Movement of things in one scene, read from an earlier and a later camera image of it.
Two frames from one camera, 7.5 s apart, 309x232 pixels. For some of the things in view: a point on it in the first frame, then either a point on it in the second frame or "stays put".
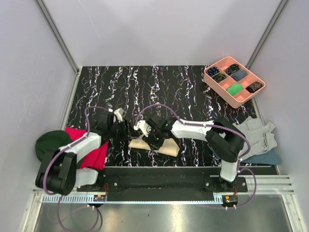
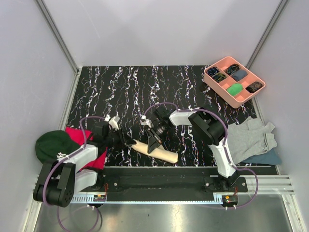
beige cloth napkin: [167, 146] → [160, 153]
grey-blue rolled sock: [239, 74] stays put
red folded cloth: [94, 160] stays put
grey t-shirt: [261, 138] stays put
